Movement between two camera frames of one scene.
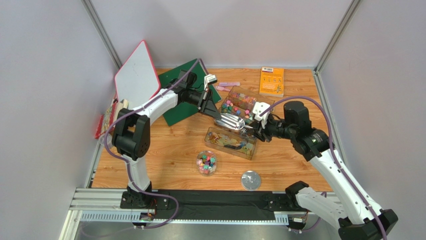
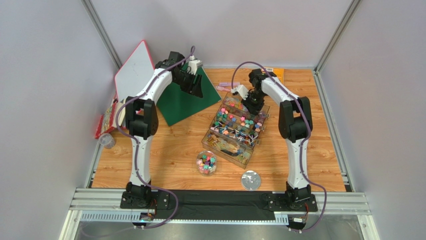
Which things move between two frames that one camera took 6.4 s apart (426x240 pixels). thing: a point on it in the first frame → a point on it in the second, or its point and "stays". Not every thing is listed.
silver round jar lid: (251, 180) stays
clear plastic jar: (206, 162) stays
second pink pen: (222, 88) stays
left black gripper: (207, 105) → (195, 89)
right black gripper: (260, 129) → (252, 101)
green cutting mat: (185, 110) stays
